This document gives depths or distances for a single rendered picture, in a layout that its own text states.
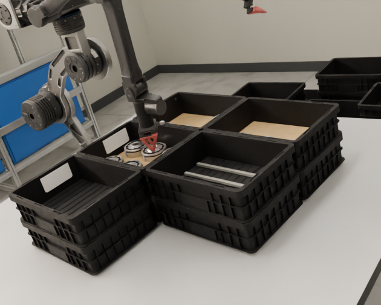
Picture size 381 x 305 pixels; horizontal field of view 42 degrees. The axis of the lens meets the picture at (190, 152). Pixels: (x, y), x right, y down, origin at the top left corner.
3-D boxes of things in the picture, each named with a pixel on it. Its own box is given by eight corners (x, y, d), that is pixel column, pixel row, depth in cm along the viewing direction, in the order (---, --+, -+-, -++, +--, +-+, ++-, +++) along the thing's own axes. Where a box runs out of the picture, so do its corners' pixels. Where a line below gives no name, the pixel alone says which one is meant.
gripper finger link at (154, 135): (161, 143, 195) (156, 121, 191) (161, 151, 188) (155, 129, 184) (145, 147, 195) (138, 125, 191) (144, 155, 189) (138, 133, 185)
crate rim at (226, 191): (144, 176, 164) (143, 169, 163) (202, 135, 182) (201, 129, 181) (240, 200, 137) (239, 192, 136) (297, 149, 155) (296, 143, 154)
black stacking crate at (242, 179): (153, 200, 168) (144, 171, 163) (208, 158, 186) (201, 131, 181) (247, 227, 141) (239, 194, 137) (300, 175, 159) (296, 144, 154)
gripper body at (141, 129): (156, 122, 194) (152, 104, 190) (156, 133, 184) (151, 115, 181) (140, 126, 194) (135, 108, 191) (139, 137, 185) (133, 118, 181)
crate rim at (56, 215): (8, 200, 173) (5, 193, 172) (75, 158, 191) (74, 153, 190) (73, 226, 146) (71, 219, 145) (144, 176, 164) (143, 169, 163)
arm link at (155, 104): (138, 77, 184) (123, 88, 179) (161, 78, 177) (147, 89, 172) (147, 106, 190) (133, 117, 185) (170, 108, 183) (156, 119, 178)
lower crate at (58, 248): (30, 246, 182) (17, 219, 177) (93, 203, 200) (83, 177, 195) (95, 280, 155) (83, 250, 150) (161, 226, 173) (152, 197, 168)
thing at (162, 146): (136, 154, 194) (135, 152, 193) (153, 141, 200) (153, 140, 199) (153, 158, 187) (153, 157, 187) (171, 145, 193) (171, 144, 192)
